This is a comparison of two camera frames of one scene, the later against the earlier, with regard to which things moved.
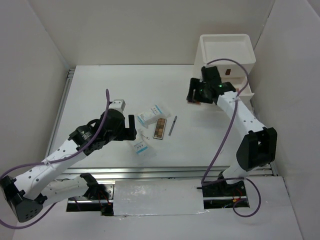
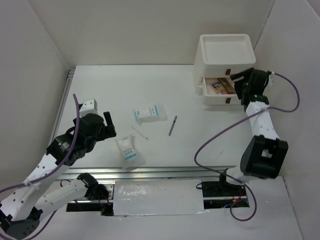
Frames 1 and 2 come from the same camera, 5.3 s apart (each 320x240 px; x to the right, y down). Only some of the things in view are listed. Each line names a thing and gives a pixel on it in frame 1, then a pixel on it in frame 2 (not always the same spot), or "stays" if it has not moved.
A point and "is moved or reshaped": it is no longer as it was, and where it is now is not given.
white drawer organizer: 233,55 stays
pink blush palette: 195,102 is moved or reshaped
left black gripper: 127,133 → 107,131
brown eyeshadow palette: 159,128 is moved or reshaped
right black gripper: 195,84 → 247,74
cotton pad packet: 141,147 → 130,157
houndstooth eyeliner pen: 172,126 stays
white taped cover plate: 158,197 stays
